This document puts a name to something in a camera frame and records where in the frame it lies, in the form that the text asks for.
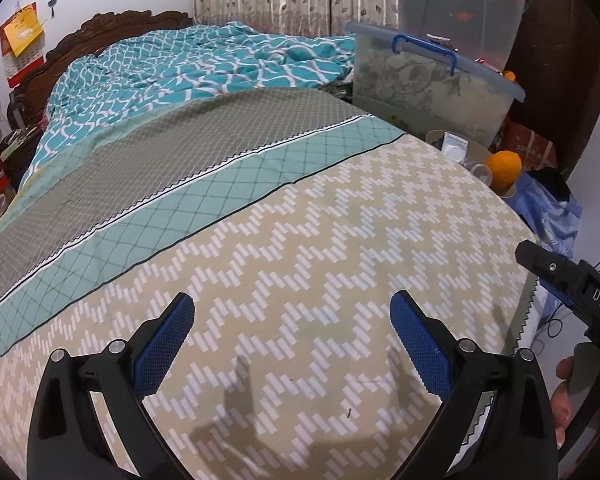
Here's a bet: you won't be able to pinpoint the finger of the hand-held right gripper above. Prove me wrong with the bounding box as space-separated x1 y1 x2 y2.
515 241 588 311

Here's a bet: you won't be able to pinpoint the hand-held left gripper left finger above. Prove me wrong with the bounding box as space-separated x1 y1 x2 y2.
27 291 197 480

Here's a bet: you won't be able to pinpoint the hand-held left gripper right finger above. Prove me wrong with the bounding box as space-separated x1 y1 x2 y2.
389 289 561 480

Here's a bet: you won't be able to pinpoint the orange fruit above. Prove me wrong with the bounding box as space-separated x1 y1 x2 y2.
484 150 523 195

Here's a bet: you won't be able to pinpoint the person's right hand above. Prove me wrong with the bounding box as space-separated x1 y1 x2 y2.
550 355 576 448

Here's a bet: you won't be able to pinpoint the blue cloth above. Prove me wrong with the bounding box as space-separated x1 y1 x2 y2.
510 170 583 261

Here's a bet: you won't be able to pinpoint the red cardboard box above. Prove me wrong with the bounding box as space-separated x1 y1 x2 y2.
500 120 556 171

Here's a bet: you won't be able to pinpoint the patterned zigzag bedsheet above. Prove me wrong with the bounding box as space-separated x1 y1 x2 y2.
0 87 543 480

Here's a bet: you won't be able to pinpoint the dark brown wardrobe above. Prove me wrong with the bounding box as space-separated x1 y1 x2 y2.
505 0 600 176

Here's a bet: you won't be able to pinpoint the black bedside bag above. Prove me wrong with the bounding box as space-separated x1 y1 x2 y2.
2 127 43 186

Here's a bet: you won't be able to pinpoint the teal patterned quilt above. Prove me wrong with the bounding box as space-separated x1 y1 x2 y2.
20 21 357 196

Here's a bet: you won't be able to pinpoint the carved wooden headboard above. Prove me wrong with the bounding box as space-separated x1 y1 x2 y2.
10 9 193 131

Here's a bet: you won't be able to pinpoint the black cable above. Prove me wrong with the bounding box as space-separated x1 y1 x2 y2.
542 300 563 341

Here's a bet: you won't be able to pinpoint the clear storage box blue handle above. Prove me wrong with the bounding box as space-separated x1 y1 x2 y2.
345 21 527 148

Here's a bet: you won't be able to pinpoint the yellow red wall calendar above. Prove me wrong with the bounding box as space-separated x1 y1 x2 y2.
0 2 46 88

